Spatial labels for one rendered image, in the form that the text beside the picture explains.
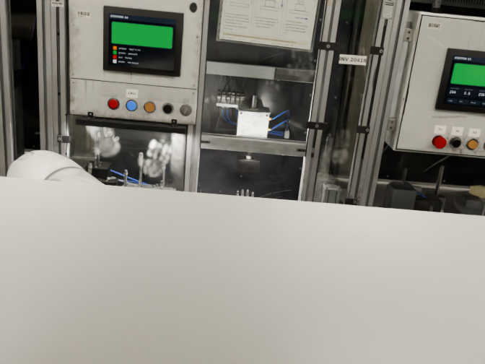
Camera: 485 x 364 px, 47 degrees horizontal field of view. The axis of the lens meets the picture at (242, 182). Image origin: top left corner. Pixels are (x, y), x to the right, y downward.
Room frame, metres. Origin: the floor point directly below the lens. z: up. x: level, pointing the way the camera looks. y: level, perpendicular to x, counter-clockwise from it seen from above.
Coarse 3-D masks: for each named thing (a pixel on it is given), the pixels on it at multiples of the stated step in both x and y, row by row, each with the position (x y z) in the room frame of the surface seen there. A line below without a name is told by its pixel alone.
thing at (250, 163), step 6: (240, 156) 2.07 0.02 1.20; (246, 156) 2.06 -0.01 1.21; (252, 156) 2.09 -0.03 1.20; (240, 162) 2.03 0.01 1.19; (246, 162) 2.03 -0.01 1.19; (252, 162) 2.03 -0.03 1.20; (258, 162) 2.03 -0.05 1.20; (240, 168) 2.03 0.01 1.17; (246, 168) 2.03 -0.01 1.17; (252, 168) 2.03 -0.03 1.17; (258, 168) 2.03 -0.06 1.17
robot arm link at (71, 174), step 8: (64, 168) 1.02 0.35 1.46; (72, 168) 1.02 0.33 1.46; (80, 168) 1.04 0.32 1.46; (48, 176) 1.00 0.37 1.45; (56, 176) 0.99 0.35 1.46; (64, 176) 0.96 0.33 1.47; (72, 176) 0.98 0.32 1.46; (80, 176) 0.99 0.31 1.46; (88, 176) 1.01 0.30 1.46; (104, 184) 1.03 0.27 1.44
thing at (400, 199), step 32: (448, 0) 1.90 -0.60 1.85; (480, 0) 1.91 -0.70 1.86; (384, 160) 1.90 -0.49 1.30; (416, 160) 1.90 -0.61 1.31; (448, 160) 1.91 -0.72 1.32; (480, 160) 1.91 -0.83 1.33; (384, 192) 1.90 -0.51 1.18; (416, 192) 1.90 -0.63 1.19; (448, 192) 1.91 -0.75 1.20; (480, 192) 1.91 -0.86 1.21
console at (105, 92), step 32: (96, 0) 1.81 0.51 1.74; (128, 0) 1.82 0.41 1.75; (160, 0) 1.82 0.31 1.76; (192, 0) 1.83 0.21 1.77; (96, 32) 1.81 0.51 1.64; (192, 32) 1.83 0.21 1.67; (96, 64) 1.81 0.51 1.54; (192, 64) 1.83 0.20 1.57; (96, 96) 1.81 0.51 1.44; (128, 96) 1.82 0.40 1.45; (160, 96) 1.82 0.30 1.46; (192, 96) 1.83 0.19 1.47
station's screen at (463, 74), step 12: (456, 60) 1.85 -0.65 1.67; (468, 60) 1.85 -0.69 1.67; (480, 60) 1.85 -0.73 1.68; (456, 72) 1.85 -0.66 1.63; (468, 72) 1.85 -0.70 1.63; (480, 72) 1.85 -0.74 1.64; (456, 84) 1.85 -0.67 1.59; (468, 84) 1.85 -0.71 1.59; (480, 84) 1.85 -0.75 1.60; (456, 96) 1.85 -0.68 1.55; (468, 96) 1.85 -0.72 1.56; (480, 96) 1.85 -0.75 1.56
